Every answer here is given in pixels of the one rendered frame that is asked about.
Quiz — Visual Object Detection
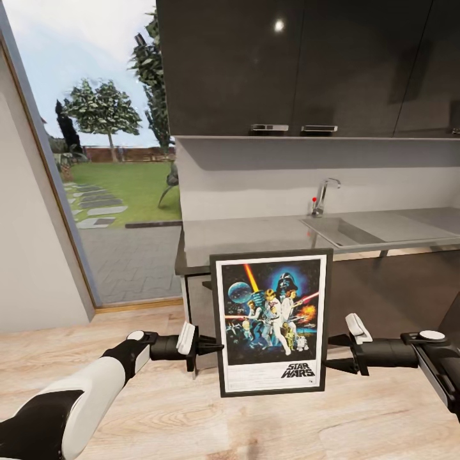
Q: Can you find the poster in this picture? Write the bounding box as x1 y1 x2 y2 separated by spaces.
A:
210 248 334 398

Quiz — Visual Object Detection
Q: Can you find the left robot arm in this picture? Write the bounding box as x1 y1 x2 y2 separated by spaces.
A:
0 321 225 460

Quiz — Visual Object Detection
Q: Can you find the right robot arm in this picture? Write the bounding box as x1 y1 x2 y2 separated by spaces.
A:
321 313 460 423

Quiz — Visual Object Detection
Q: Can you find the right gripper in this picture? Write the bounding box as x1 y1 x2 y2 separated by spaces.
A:
321 331 397 376

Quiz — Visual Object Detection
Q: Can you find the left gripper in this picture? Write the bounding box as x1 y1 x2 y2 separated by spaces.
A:
165 326 225 372

